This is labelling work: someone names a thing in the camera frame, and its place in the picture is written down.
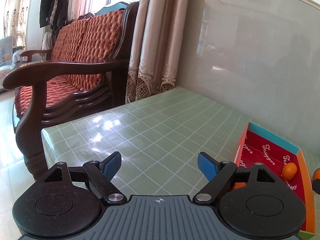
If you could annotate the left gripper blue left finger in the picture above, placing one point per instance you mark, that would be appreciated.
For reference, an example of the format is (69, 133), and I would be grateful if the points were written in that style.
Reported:
(100, 174)

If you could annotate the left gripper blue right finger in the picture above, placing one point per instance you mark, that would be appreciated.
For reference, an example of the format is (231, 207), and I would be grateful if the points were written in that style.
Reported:
(219, 176)

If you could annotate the orange tangerine front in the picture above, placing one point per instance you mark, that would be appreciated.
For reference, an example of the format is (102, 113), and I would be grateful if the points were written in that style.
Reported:
(289, 171)

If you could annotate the orange tangerine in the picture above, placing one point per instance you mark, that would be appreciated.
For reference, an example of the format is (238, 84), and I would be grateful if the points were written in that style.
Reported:
(289, 171)
(316, 181)

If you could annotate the small orange fruit right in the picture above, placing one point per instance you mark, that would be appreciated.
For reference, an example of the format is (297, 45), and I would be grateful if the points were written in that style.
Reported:
(239, 185)

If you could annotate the red pink cardboard box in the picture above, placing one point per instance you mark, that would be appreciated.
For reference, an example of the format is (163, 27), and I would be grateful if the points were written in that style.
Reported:
(258, 145)

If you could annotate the green checked tablecloth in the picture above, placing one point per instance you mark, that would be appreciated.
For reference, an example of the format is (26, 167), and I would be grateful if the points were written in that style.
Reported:
(159, 139)

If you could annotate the orange tangerine rear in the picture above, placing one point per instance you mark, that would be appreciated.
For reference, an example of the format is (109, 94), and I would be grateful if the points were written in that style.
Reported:
(316, 181)

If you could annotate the wooden sofa orange cushions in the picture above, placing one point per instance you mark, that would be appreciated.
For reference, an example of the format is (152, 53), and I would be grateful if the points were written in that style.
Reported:
(86, 73)

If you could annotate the beige lace curtain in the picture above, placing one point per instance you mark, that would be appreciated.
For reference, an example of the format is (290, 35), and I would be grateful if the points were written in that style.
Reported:
(156, 47)

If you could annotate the patterned armchair far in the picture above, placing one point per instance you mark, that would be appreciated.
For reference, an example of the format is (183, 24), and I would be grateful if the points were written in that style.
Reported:
(10, 59)

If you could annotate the black hanging jacket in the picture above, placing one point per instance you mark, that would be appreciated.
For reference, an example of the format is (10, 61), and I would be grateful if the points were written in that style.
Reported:
(53, 13)

